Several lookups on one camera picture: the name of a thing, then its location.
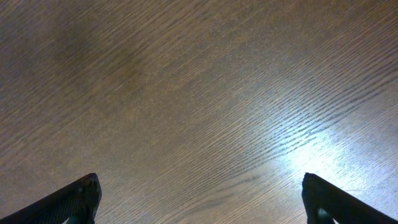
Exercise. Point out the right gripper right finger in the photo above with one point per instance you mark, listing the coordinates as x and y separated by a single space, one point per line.
326 203

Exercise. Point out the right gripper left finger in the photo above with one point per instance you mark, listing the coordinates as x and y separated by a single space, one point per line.
75 203

